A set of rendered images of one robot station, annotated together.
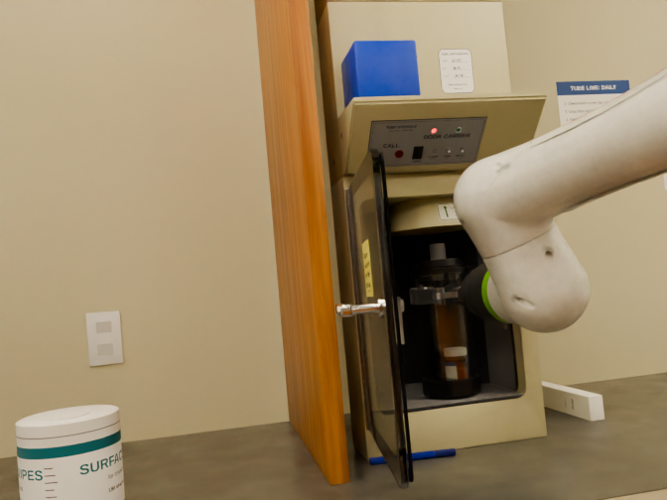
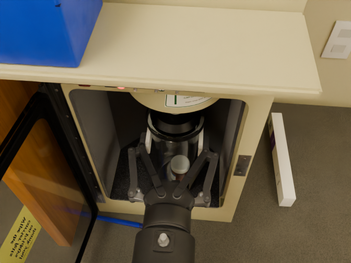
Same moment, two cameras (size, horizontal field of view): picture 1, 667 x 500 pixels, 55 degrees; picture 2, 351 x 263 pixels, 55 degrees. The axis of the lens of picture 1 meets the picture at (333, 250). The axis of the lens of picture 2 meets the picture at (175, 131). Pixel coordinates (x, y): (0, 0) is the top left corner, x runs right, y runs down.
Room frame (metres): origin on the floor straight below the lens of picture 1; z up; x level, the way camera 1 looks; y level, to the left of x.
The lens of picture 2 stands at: (0.79, -0.30, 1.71)
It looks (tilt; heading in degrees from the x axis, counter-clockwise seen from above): 53 degrees down; 16
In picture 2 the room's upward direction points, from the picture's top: straight up
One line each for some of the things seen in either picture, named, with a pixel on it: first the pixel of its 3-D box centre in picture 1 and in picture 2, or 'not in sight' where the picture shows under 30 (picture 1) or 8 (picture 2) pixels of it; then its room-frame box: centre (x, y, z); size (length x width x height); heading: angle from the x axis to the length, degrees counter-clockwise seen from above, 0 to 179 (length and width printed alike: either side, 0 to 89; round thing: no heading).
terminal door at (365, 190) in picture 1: (373, 312); (38, 246); (0.89, -0.05, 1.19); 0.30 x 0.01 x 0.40; 4
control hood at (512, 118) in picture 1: (443, 134); (146, 75); (1.03, -0.19, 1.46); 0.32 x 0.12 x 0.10; 101
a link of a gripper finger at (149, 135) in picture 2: not in sight; (149, 134); (1.13, -0.14, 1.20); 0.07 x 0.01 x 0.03; 13
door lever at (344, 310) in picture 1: (356, 309); not in sight; (0.81, -0.02, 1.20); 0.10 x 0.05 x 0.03; 4
